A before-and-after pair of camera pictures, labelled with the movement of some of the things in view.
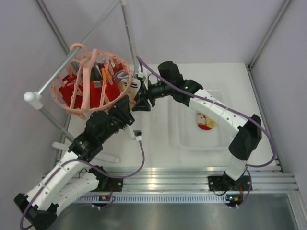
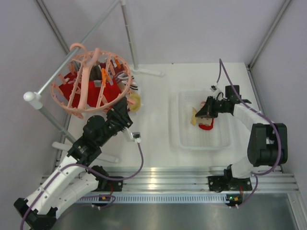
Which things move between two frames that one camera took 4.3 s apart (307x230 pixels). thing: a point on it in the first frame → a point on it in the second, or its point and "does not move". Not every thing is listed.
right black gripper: (142, 100) → (207, 111)
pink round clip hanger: (91, 82) does not move
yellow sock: (210, 122) → (193, 120)
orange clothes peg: (104, 74) does not move
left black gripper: (122, 109) does not move
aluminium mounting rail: (163, 185) does not move
